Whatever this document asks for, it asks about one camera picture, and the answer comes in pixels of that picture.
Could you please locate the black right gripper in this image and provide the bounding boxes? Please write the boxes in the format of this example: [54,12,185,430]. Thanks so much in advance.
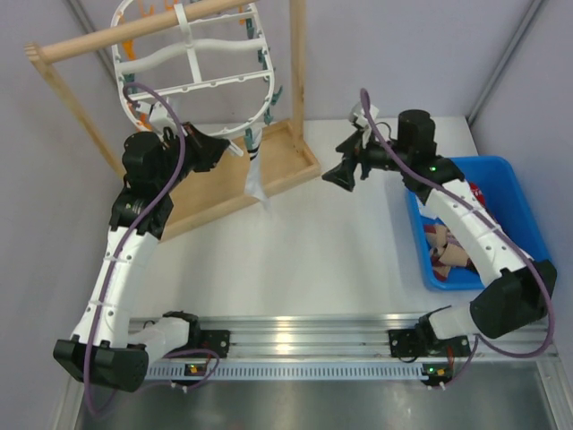
[323,126,412,192]

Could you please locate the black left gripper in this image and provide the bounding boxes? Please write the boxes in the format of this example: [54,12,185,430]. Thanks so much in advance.
[155,121,228,193]

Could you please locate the white clothes peg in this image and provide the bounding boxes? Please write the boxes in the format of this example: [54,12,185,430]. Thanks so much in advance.
[227,141,244,157]

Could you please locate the teal clothes peg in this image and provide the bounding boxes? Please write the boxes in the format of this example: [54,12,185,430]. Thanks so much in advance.
[269,85,283,106]
[244,127,262,149]

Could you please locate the white sock black stripes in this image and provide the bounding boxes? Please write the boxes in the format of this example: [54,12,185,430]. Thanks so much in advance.
[244,139,272,216]

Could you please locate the white plastic sock hanger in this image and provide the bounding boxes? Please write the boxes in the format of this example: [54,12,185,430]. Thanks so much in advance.
[111,2,277,137]

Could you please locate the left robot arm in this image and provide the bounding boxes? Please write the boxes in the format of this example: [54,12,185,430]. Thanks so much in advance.
[53,123,230,392]

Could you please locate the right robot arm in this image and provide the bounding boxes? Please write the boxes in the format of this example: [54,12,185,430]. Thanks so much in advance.
[322,104,557,356]

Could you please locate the wooden hanger stand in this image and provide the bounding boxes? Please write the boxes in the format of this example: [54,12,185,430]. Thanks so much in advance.
[25,1,321,242]

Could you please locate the red white patterned sock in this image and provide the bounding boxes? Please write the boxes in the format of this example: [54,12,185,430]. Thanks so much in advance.
[469,182,485,206]

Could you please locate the orange clothes peg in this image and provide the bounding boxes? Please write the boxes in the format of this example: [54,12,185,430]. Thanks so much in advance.
[121,39,137,61]

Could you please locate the beige maroon purple sock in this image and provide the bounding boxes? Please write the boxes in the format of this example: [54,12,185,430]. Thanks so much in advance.
[423,224,477,281]

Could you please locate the blue plastic bin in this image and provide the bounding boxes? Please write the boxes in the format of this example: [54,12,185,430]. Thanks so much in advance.
[406,156,553,291]

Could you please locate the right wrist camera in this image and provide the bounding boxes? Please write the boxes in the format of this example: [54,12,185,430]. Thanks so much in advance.
[348,102,372,136]

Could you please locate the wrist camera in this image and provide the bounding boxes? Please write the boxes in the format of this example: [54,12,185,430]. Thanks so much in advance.
[135,101,176,133]
[348,102,372,136]

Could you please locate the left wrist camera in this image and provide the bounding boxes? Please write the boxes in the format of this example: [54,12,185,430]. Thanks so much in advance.
[135,101,176,133]

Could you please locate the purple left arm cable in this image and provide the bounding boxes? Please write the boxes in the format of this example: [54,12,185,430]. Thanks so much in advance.
[82,82,223,420]

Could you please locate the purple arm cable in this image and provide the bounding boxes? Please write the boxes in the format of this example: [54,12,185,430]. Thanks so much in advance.
[82,82,223,420]
[360,88,559,391]

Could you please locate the aluminium mounting rail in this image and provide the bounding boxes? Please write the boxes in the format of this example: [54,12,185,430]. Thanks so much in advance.
[71,313,559,382]

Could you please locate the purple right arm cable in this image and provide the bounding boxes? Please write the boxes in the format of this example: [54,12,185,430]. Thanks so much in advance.
[360,88,559,391]

